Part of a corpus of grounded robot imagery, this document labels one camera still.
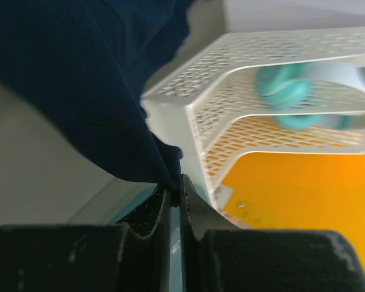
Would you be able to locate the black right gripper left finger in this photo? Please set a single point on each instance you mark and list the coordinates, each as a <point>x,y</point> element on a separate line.
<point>130,255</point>

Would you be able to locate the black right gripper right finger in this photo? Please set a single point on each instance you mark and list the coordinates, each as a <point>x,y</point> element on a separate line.
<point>219,256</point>

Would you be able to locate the navy blue t shirt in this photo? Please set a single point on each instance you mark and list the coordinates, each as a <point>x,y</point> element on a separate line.
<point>84,66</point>

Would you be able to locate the translucent teal plastic bin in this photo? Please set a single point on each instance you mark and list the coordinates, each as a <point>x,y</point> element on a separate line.
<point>143,203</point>

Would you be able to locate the orange plastic folder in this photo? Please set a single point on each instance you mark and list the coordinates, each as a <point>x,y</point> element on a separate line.
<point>283,179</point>

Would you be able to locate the teal headphones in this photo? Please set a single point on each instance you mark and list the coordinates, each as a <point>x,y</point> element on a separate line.
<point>287,85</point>

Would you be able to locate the white slotted file organizer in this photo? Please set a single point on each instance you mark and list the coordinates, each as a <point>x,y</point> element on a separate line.
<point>210,110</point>

